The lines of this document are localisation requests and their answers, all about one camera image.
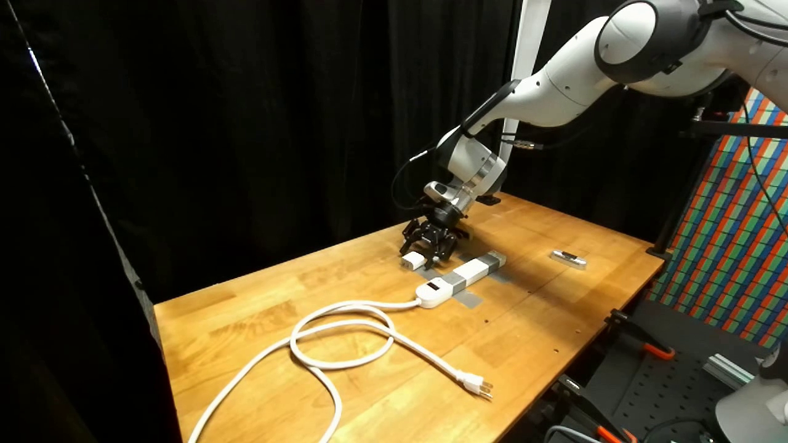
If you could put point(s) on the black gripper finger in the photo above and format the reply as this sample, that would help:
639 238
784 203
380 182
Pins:
447 241
412 234

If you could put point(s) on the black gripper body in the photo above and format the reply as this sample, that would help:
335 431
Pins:
437 206

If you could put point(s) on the small white charger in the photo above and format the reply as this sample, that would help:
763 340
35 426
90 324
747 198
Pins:
412 262

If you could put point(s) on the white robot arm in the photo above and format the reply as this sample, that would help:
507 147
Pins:
657 48

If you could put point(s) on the grey tape strip far end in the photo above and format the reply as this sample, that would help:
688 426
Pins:
486 264

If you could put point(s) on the white power strip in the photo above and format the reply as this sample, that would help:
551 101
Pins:
438 288

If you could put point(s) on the small silver black object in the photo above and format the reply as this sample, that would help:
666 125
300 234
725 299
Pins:
571 260

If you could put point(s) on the white vertical pole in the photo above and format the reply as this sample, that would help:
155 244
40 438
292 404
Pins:
519 75

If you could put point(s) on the colourful striped cloth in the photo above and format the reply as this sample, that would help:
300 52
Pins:
729 253

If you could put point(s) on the black curtain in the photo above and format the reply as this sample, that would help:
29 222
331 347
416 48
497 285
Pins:
157 147

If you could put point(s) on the grey lamp head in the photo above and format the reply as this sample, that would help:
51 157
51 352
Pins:
753 413

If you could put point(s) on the grey tape strip near switch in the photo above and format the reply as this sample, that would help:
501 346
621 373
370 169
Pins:
438 288

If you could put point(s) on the orange handled clamp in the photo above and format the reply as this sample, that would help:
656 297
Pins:
649 342

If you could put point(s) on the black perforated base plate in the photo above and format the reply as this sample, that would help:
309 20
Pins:
621 395

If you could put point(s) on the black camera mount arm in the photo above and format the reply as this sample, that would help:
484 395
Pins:
720 105

